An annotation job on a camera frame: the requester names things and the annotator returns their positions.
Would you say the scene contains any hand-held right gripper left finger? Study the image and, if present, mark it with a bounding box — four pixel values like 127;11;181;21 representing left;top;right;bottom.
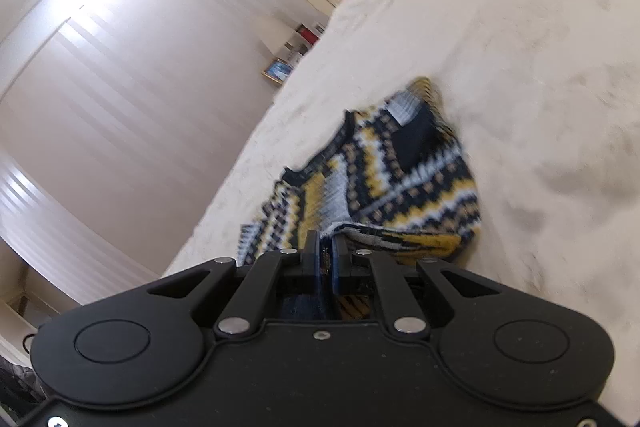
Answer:
147;229;323;340

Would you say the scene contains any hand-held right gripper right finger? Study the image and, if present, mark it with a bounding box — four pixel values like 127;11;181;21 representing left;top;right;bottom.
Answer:
330;232;503;340

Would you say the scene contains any patterned knit sweater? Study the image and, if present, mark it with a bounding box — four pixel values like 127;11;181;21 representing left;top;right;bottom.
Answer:
240;77;484;321

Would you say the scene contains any bed with cream cover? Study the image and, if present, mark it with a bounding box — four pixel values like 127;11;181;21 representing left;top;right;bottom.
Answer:
160;0;640;427

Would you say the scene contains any dark cloth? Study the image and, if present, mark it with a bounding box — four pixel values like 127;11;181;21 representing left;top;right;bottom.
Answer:
0;354;44;427

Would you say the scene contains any gold picture frame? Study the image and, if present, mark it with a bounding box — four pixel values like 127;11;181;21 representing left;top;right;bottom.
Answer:
261;57;296;84

